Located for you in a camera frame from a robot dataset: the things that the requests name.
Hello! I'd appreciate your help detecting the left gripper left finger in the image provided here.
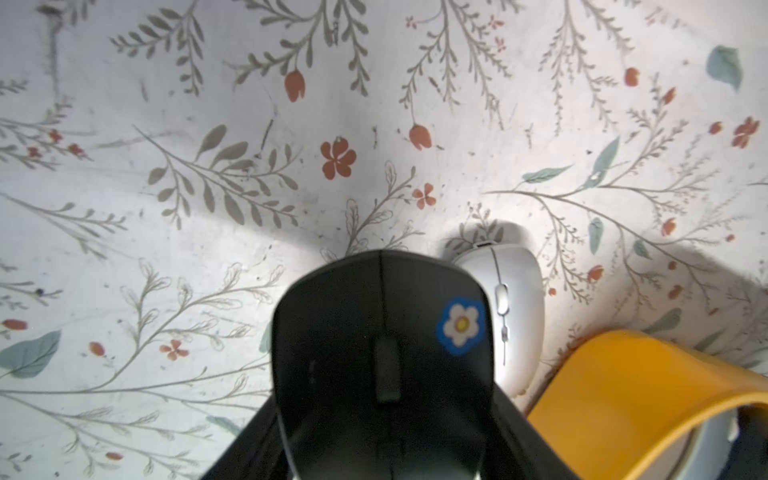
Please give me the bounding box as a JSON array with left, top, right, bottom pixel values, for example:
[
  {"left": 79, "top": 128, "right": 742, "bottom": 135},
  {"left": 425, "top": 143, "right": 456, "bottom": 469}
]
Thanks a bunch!
[{"left": 202, "top": 395, "right": 293, "bottom": 480}]

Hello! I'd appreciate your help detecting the black mouse row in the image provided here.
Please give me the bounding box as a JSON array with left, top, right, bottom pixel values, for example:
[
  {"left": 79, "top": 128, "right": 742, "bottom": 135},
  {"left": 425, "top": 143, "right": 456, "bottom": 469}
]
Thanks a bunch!
[{"left": 271, "top": 250, "right": 494, "bottom": 479}]

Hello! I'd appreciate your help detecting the yellow plastic storage box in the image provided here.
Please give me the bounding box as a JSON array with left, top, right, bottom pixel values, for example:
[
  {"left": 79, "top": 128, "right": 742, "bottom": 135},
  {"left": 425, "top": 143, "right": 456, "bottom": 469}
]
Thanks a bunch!
[{"left": 528, "top": 330, "right": 767, "bottom": 479}]

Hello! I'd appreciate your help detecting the silver mouse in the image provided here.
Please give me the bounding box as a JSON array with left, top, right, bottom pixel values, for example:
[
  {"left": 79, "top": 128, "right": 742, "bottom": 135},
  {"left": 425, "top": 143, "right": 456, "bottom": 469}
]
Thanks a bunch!
[{"left": 454, "top": 242, "right": 545, "bottom": 398}]

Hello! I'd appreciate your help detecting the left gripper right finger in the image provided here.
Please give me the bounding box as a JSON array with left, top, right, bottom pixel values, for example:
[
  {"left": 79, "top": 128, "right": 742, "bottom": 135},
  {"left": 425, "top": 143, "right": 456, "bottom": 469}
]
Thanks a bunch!
[{"left": 479, "top": 386, "right": 578, "bottom": 480}]

